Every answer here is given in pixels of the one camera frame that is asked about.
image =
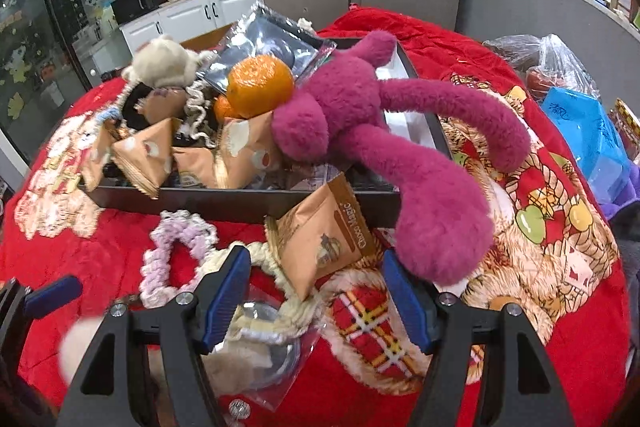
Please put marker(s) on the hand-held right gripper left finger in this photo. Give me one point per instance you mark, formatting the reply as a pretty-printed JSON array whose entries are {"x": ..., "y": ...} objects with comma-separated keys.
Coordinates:
[{"x": 225, "y": 302}]

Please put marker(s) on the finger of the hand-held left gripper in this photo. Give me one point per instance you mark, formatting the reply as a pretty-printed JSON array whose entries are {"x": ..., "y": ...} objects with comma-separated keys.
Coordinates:
[{"x": 52, "y": 296}]

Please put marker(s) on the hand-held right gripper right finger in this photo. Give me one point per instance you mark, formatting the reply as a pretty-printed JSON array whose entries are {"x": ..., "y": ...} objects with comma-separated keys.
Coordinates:
[{"x": 407, "y": 307}]

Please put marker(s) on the cream braided scrunchie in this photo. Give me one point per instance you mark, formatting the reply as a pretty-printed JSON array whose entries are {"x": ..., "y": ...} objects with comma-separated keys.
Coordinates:
[{"x": 280, "y": 312}]

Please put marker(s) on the round badge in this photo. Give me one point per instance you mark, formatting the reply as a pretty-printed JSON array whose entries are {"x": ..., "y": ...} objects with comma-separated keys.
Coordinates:
[{"x": 280, "y": 357}]

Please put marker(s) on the pink braided scrunchie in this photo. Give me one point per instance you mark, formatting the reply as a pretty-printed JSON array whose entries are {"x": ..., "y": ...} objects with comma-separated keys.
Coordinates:
[{"x": 155, "y": 252}]

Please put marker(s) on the black tray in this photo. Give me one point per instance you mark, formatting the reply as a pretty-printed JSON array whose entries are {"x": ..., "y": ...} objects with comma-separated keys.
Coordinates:
[{"x": 200, "y": 207}]

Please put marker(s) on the pink plush toy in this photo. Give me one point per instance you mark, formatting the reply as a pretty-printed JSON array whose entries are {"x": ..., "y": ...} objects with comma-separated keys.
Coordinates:
[{"x": 360, "y": 107}]

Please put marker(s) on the red printed blanket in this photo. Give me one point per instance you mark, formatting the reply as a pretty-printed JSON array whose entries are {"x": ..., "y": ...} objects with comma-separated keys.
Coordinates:
[{"x": 575, "y": 347}]

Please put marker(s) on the blue scrunchie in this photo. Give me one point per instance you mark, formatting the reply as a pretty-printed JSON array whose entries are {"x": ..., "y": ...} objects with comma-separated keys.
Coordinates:
[{"x": 107, "y": 117}]

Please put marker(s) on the black scrunchie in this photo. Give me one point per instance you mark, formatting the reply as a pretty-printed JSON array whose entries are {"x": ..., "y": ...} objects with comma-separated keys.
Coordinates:
[{"x": 132, "y": 109}]

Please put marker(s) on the blue plastic bag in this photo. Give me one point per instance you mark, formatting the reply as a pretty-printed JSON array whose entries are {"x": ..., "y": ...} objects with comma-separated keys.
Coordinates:
[{"x": 585, "y": 142}]

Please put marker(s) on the purple cloth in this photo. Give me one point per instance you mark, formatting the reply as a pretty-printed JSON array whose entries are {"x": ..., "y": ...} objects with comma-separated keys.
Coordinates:
[{"x": 625, "y": 192}]

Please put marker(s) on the white plush toy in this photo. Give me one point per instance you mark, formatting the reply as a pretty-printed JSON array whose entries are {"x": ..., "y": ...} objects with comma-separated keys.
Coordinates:
[{"x": 160, "y": 59}]

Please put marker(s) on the glass door with stickers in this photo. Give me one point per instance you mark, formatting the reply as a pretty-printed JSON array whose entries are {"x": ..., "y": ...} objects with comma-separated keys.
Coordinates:
[{"x": 55, "y": 17}]

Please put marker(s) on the clear plastic bag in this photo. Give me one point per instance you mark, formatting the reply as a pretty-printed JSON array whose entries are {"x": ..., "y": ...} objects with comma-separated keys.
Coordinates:
[{"x": 550, "y": 62}]

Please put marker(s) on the glass jar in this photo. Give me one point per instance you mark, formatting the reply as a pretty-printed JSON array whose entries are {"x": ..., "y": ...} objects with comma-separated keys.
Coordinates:
[{"x": 625, "y": 119}]

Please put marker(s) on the white kitchen cabinet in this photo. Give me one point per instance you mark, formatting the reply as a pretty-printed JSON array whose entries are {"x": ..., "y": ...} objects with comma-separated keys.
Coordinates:
[{"x": 185, "y": 14}]

